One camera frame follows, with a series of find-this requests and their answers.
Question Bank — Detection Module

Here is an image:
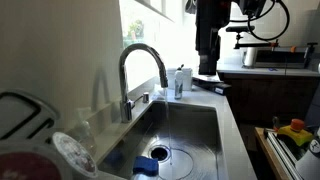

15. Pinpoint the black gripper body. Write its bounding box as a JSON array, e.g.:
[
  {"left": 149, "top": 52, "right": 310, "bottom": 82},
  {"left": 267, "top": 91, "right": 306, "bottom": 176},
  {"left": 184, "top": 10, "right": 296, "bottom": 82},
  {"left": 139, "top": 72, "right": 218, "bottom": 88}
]
[{"left": 196, "top": 26, "right": 222, "bottom": 58}]

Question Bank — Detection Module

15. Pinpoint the chrome faucet lever handle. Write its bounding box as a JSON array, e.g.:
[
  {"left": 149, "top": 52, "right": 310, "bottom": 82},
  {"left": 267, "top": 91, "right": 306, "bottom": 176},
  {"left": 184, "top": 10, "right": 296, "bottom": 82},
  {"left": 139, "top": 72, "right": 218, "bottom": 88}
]
[{"left": 127, "top": 95, "right": 144, "bottom": 110}]

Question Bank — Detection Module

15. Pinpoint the chrome gooseneck faucet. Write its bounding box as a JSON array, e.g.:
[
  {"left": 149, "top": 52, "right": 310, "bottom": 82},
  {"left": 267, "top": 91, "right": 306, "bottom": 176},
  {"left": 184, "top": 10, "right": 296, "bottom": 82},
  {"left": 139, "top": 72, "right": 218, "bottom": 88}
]
[{"left": 118, "top": 42, "right": 169, "bottom": 124}]

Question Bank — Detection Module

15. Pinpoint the white plastic container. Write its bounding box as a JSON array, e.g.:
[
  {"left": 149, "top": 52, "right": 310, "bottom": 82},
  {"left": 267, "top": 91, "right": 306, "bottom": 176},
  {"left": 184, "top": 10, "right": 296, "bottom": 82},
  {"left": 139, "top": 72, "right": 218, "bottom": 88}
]
[{"left": 165, "top": 67, "right": 194, "bottom": 92}]

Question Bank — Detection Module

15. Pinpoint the black flat box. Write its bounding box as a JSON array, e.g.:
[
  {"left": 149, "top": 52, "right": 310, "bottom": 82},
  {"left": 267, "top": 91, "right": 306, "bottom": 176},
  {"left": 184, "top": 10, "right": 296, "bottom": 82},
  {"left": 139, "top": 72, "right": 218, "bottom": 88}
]
[{"left": 192, "top": 74, "right": 232, "bottom": 97}]

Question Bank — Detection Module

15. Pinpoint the clear dish soap bottle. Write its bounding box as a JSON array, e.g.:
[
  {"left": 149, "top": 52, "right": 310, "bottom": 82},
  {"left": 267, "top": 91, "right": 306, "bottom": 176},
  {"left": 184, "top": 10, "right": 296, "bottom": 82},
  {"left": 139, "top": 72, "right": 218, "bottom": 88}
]
[{"left": 173, "top": 63, "right": 185, "bottom": 100}]

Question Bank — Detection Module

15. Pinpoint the white paper towel roll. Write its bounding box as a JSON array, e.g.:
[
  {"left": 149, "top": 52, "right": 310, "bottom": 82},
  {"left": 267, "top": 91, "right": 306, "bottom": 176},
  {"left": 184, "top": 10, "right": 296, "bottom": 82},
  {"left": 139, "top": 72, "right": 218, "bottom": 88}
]
[{"left": 242, "top": 46, "right": 258, "bottom": 68}]

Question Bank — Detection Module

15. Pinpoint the white cloth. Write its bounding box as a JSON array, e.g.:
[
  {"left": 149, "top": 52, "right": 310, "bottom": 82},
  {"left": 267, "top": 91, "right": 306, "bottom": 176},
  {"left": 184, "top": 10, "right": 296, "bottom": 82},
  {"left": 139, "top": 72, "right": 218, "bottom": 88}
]
[{"left": 152, "top": 83, "right": 176, "bottom": 102}]

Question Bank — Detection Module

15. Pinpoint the dark wooden cabinet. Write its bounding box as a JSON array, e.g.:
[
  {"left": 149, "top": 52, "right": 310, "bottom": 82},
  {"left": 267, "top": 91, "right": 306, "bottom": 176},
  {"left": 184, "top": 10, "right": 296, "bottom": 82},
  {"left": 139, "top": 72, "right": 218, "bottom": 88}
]
[{"left": 218, "top": 71, "right": 320, "bottom": 126}]

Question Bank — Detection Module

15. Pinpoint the chrome round deck cap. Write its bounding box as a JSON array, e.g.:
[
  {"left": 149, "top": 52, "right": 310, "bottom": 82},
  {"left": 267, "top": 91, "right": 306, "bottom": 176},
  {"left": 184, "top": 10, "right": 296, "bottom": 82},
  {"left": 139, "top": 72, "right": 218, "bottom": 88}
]
[{"left": 142, "top": 91, "right": 151, "bottom": 104}]

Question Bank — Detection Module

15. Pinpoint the silver toaster oven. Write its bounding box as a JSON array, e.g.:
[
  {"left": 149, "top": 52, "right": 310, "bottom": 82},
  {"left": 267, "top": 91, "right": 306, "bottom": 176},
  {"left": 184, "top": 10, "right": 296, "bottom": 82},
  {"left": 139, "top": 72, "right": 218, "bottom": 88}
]
[{"left": 253, "top": 46, "right": 310, "bottom": 70}]

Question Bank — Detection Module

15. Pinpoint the stainless steel sink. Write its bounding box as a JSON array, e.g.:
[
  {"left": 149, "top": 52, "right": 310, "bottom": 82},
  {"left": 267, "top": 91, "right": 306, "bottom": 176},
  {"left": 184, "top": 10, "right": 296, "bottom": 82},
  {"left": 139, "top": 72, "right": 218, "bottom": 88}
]
[{"left": 98, "top": 100, "right": 229, "bottom": 180}]

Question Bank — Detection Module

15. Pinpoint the black clamp stand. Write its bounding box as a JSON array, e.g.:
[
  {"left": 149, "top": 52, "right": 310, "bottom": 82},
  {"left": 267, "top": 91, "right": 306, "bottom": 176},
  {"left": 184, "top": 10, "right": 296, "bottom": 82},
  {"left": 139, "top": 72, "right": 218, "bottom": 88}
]
[{"left": 305, "top": 42, "right": 319, "bottom": 63}]

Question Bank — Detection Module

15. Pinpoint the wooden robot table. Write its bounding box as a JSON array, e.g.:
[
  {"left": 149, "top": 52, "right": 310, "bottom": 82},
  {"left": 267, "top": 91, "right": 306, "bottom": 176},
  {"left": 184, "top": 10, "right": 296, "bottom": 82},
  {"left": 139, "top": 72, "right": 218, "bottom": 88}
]
[{"left": 254, "top": 126, "right": 291, "bottom": 180}]

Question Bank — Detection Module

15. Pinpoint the yellow emergency stop button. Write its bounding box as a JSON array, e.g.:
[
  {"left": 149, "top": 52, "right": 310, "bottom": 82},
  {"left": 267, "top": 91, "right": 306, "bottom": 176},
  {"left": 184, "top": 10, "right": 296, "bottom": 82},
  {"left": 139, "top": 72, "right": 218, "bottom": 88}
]
[{"left": 276, "top": 118, "right": 315, "bottom": 147}]

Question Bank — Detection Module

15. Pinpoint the blue sponge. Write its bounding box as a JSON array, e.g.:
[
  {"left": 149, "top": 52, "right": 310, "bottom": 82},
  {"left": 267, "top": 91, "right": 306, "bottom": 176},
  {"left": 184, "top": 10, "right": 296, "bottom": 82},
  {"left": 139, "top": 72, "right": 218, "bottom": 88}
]
[{"left": 132, "top": 155, "right": 160, "bottom": 178}]

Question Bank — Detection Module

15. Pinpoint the clear soap pump dispenser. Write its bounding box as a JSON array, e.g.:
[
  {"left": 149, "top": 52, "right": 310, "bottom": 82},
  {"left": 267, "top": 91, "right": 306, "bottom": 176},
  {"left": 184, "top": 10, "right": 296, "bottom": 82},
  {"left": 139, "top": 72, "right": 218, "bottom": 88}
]
[{"left": 74, "top": 107, "right": 98, "bottom": 156}]

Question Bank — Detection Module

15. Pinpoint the white pod with speckled lid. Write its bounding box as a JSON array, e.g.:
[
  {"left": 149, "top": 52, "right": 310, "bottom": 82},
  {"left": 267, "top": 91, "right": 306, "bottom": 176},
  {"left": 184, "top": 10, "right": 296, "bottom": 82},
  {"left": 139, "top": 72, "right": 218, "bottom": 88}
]
[{"left": 49, "top": 132, "right": 99, "bottom": 179}]

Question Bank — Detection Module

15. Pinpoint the white object with black outline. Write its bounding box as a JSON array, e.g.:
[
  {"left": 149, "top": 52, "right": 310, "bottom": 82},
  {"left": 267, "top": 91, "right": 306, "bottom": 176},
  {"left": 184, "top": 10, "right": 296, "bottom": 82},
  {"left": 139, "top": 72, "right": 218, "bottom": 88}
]
[{"left": 0, "top": 89, "right": 61, "bottom": 141}]

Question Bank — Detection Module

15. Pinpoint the pod with dark red lid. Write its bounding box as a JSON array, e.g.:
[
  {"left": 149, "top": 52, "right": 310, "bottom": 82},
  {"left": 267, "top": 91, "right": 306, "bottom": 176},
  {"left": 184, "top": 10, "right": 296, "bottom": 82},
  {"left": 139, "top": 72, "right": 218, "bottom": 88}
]
[{"left": 0, "top": 148, "right": 73, "bottom": 180}]

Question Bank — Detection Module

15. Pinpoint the black camera on stand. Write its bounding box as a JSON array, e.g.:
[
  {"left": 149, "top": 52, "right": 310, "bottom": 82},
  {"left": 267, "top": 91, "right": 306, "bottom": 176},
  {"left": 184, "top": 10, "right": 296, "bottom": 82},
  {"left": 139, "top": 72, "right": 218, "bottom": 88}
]
[{"left": 225, "top": 25, "right": 280, "bottom": 50}]

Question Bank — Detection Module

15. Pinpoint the window with white frame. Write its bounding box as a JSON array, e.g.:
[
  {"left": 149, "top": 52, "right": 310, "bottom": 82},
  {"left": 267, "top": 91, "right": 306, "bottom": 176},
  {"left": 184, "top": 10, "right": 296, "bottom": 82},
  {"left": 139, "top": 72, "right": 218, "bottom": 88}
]
[{"left": 119, "top": 0, "right": 201, "bottom": 91}]

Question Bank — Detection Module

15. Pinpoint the metal rail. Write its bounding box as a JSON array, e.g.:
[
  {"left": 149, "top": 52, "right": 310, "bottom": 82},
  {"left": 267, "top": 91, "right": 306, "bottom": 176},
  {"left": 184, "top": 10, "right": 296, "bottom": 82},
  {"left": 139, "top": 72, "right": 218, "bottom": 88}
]
[{"left": 264, "top": 128, "right": 304, "bottom": 180}]

